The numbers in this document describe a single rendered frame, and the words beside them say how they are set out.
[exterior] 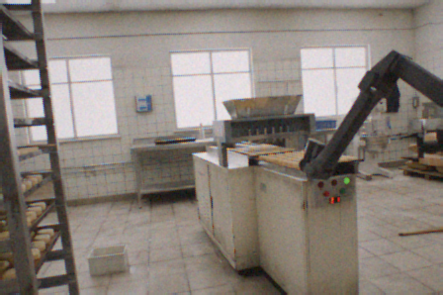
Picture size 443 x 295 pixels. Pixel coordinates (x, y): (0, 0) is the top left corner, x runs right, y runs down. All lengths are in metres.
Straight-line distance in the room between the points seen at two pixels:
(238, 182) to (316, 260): 0.79
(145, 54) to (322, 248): 4.45
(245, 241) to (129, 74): 3.80
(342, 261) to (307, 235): 0.29
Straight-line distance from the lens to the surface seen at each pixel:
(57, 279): 1.32
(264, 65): 5.91
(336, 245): 1.97
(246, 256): 2.53
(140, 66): 5.60
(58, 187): 1.23
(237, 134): 2.40
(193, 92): 5.68
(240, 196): 2.38
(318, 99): 6.35
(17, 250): 0.82
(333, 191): 1.83
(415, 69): 1.07
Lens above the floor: 1.19
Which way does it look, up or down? 6 degrees down
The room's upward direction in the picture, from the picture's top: 5 degrees counter-clockwise
